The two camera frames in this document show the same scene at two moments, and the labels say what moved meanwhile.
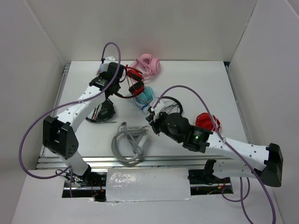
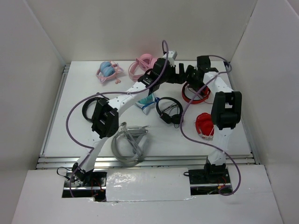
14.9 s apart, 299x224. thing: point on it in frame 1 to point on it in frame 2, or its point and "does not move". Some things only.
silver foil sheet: [138, 185] does not move
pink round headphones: [147, 65] does not move
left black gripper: [102, 74] to [176, 78]
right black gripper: [154, 123] to [194, 84]
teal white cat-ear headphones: [142, 100] does not move
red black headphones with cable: [135, 79] to [195, 101]
